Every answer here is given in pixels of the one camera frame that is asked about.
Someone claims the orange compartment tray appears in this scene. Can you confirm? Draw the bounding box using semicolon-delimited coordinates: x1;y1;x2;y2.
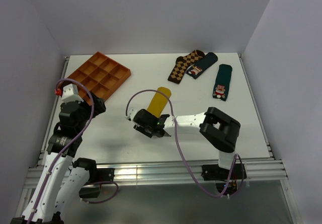
68;52;131;101

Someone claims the dark green santa sock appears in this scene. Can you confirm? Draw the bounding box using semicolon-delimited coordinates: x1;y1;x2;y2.
212;64;232;101

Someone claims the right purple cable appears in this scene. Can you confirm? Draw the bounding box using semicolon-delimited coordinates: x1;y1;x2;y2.
125;89;245;199

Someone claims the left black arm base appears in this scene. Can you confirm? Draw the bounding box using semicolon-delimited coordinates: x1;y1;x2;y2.
79;168;115;199

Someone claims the navy sock with pattern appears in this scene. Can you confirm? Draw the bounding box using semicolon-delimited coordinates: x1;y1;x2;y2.
186;52;218;79

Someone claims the brown argyle sock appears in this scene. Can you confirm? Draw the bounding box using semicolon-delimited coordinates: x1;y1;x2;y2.
168;50;205;84

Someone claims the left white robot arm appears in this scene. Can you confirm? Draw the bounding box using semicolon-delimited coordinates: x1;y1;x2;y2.
11;88;106;223

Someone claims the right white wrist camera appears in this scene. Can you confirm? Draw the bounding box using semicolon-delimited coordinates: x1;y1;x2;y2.
125;107;138;121

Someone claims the aluminium frame rail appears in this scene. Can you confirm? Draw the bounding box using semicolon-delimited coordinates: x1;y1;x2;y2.
24;158;289;188

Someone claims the yellow sock with character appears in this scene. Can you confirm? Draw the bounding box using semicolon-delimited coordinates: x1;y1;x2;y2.
147;87;172;118

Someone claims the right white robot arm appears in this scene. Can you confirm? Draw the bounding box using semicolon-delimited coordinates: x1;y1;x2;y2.
127;107;240;179

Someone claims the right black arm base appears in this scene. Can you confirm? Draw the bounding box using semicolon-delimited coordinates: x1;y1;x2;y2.
201;163;247;195

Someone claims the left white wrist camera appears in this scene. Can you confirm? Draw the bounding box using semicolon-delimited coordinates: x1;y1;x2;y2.
55;84;83;103

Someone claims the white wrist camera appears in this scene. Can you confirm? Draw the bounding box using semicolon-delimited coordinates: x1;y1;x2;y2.
125;107;138;121
55;84;83;103

